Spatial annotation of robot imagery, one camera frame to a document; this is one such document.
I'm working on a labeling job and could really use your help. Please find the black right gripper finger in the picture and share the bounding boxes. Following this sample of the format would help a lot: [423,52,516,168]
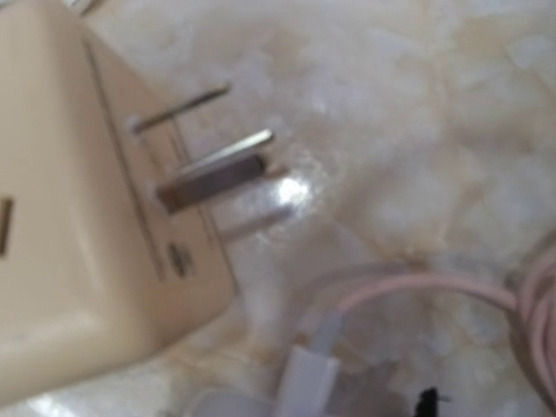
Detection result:
[413,387,452,417]

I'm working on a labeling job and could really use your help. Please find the white usb charger plug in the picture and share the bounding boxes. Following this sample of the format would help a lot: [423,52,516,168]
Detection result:
[1,1,275,405]

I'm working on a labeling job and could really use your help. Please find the white usb cable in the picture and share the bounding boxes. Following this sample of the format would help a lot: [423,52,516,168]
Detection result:
[182,229,556,417]

